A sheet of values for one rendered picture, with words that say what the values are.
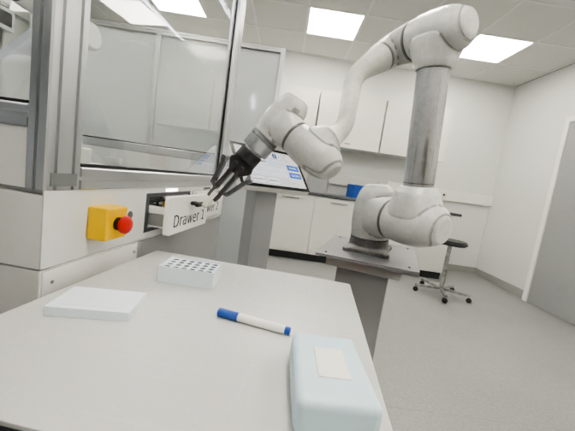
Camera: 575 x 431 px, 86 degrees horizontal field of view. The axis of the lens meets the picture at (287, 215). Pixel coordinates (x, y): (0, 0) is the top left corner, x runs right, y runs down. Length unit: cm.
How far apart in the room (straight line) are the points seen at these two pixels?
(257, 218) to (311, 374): 157
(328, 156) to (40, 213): 64
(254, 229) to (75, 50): 142
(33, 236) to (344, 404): 58
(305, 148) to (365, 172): 391
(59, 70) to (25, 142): 14
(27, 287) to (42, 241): 9
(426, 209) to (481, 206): 440
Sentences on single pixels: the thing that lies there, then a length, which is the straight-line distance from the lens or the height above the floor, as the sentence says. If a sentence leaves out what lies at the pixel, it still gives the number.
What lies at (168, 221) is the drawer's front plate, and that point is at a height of 86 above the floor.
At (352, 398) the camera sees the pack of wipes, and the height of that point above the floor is 80.
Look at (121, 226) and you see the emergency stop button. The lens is 75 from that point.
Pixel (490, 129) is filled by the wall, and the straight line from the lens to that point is 553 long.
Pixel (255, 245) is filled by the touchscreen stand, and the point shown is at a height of 58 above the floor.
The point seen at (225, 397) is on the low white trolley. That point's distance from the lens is 43.
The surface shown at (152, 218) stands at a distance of 97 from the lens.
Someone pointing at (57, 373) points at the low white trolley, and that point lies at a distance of 49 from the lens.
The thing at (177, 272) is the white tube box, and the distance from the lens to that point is 73.
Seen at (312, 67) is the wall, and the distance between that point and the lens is 488.
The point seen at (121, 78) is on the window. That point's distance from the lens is 87.
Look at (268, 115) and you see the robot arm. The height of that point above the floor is 120.
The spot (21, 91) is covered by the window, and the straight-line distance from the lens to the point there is 75.
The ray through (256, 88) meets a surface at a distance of 273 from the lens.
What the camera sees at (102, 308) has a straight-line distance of 61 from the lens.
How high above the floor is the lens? 103
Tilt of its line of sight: 7 degrees down
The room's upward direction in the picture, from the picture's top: 8 degrees clockwise
